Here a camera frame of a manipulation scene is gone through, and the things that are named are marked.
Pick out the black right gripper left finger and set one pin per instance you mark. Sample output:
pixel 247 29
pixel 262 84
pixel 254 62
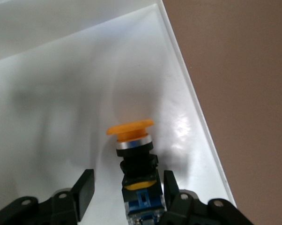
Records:
pixel 61 206

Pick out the white drawer holding button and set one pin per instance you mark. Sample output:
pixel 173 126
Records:
pixel 73 93

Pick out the orange push button switch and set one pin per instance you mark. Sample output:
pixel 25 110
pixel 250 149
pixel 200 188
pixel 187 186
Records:
pixel 134 145

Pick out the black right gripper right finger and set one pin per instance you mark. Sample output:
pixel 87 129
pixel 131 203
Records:
pixel 190 211

